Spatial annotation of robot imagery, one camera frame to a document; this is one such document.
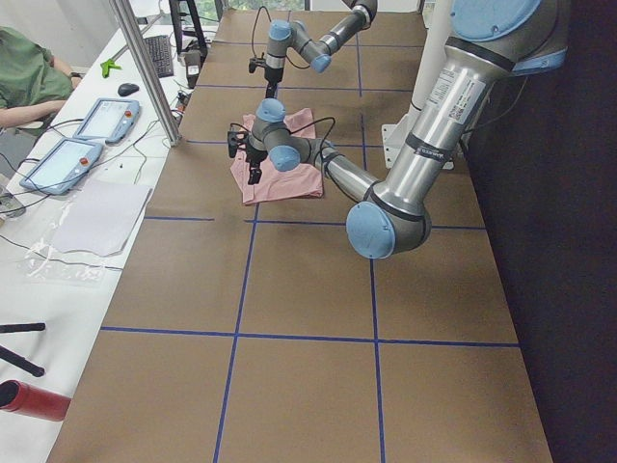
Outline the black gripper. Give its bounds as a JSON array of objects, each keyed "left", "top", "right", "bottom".
[
  {"left": 245, "top": 137, "right": 265, "bottom": 185},
  {"left": 264, "top": 66, "right": 283, "bottom": 98}
]

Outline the pink Snoopy t-shirt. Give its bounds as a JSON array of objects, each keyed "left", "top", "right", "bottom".
[{"left": 229, "top": 107, "right": 325, "bottom": 206}]

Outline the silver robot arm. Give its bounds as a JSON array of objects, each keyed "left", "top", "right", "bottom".
[
  {"left": 228, "top": 1, "right": 571, "bottom": 259},
  {"left": 250, "top": 0, "right": 378, "bottom": 98}
]

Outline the black keyboard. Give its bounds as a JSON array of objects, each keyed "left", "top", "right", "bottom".
[{"left": 144, "top": 35, "right": 174, "bottom": 78}]

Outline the black computer mouse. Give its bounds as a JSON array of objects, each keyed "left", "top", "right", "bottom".
[{"left": 117, "top": 83, "right": 140, "bottom": 97}]

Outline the upper teach pendant tablet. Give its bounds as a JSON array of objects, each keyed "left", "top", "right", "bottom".
[{"left": 73, "top": 98, "right": 141, "bottom": 144}]

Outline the teach pendant tablet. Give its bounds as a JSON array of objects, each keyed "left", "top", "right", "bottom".
[
  {"left": 73, "top": 98, "right": 141, "bottom": 144},
  {"left": 19, "top": 138, "right": 103, "bottom": 195}
]

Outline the white paper sheet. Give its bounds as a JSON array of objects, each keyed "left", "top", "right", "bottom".
[{"left": 51, "top": 179, "right": 151, "bottom": 257}]

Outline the green plastic clip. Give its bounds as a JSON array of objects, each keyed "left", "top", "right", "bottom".
[{"left": 100, "top": 58, "right": 121, "bottom": 78}]

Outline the lower teach pendant tablet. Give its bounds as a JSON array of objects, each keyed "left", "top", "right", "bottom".
[{"left": 19, "top": 138, "right": 103, "bottom": 195}]

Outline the clear plastic bag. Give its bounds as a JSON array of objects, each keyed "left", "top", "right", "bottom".
[{"left": 17, "top": 204, "right": 123, "bottom": 286}]

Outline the person in green shirt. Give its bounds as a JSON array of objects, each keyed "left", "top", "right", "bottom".
[{"left": 1, "top": 26, "right": 83, "bottom": 129}]

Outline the red cylinder bottle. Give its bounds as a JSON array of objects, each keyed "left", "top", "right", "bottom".
[{"left": 1, "top": 380, "right": 71, "bottom": 422}]

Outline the aluminium frame post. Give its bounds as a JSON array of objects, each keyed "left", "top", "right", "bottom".
[{"left": 109, "top": 0, "right": 181, "bottom": 147}]

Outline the black camera tripod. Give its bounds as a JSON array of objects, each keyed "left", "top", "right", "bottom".
[{"left": 1, "top": 322, "right": 46, "bottom": 378}]

